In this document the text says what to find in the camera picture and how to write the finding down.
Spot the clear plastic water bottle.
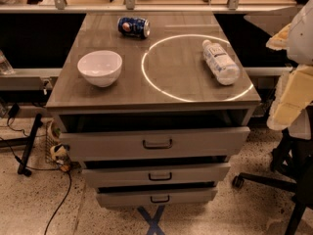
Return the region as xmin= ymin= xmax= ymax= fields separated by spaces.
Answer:
xmin=202 ymin=40 xmax=241 ymax=86

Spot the black floor cable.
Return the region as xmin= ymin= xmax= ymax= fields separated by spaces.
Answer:
xmin=0 ymin=115 xmax=72 ymax=235

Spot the bottom grey drawer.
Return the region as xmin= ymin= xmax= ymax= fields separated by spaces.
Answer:
xmin=96 ymin=187 xmax=217 ymax=209

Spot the white ceramic bowl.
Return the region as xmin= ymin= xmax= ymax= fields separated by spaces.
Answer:
xmin=77 ymin=50 xmax=122 ymax=87

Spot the black stand leg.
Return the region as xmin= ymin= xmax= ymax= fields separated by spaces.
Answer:
xmin=18 ymin=114 xmax=42 ymax=176

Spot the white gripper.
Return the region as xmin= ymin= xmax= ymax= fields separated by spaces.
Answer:
xmin=266 ymin=0 xmax=313 ymax=130

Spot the clear bottle at left edge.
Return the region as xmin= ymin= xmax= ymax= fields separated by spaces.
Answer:
xmin=0 ymin=50 xmax=15 ymax=75

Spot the top grey drawer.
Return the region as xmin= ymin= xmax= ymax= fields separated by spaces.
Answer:
xmin=61 ymin=127 xmax=249 ymax=162

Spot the wire basket with items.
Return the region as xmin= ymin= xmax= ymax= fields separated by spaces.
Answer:
xmin=47 ymin=120 xmax=71 ymax=172

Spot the grey drawer cabinet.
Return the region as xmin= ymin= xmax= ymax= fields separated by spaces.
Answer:
xmin=47 ymin=12 xmax=260 ymax=195

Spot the black office chair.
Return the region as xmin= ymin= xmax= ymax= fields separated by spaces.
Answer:
xmin=232 ymin=108 xmax=313 ymax=235

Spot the grey drawer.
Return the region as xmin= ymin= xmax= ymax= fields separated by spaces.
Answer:
xmin=82 ymin=163 xmax=230 ymax=188
xmin=96 ymin=187 xmax=217 ymax=209
xmin=61 ymin=127 xmax=249 ymax=162

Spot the middle grey drawer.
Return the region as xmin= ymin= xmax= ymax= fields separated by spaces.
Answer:
xmin=82 ymin=163 xmax=230 ymax=188

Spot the blue soda can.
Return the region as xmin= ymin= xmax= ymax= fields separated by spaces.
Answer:
xmin=117 ymin=17 xmax=150 ymax=39

